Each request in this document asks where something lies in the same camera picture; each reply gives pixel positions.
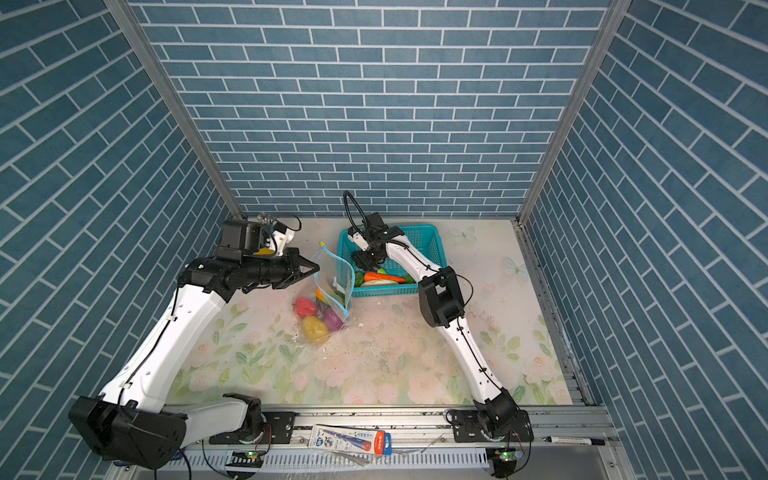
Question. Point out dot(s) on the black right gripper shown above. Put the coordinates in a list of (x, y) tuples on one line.
[(361, 260)]

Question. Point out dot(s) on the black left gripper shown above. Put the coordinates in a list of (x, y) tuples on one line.
[(293, 273)]

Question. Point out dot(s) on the red toy pepper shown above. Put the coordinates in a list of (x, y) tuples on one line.
[(304, 307)]

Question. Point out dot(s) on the toy corn cob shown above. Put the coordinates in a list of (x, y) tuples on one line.
[(332, 298)]

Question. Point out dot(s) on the clear zip top bag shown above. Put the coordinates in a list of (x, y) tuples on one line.
[(322, 306)]

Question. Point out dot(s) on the purple toy onion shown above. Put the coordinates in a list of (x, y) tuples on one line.
[(332, 321)]

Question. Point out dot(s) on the yellow toy potato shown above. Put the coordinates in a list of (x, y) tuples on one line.
[(314, 329)]

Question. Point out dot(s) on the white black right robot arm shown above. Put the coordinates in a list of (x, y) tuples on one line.
[(443, 308)]

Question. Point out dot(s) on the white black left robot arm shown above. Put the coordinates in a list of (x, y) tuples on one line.
[(129, 420)]

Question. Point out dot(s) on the orange toy carrot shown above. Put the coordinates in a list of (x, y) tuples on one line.
[(373, 276)]

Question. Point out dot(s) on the white toy radish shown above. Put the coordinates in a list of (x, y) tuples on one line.
[(379, 283)]

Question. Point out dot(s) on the yellow metal pen bucket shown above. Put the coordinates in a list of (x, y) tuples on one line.
[(264, 243)]

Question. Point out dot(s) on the teal plastic basket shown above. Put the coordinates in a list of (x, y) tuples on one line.
[(425, 239)]

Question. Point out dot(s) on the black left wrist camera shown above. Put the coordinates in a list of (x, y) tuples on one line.
[(236, 243)]

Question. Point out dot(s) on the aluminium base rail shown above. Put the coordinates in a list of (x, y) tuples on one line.
[(427, 443)]

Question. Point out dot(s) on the black marker on rail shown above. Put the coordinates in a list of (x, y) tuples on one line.
[(565, 440)]

